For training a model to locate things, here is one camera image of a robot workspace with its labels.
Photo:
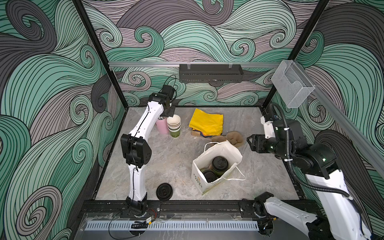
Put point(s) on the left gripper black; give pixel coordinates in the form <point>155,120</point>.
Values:
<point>171,114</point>

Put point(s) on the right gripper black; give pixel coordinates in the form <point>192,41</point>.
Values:
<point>256,139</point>

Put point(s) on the black cup lid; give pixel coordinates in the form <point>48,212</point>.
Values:
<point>220,164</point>
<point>209,176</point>

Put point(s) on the white paper gift bag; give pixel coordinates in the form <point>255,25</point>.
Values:
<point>204,162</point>

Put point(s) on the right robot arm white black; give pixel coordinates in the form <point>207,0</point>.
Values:
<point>313,166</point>

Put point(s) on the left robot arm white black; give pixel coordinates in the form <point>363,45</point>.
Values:
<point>136,150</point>

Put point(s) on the pink holder with straws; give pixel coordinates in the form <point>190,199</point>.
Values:
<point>162,126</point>

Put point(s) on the stack of green paper cups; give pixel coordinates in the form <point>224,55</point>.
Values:
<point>174,125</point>

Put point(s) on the brown pulp cup carrier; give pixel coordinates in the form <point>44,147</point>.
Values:
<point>235,138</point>

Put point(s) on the yellow napkin stack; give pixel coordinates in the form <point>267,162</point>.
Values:
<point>207,124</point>

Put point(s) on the stack of black cup lids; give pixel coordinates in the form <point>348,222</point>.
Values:
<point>164,192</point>

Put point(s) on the clear acrylic wall holder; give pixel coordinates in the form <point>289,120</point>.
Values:
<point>293,83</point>

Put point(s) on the black wall tray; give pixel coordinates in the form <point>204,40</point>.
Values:
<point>210,73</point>

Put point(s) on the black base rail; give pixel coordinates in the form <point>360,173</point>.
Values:
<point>244,208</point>

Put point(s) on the white slotted cable duct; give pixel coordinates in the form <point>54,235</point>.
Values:
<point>175,226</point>

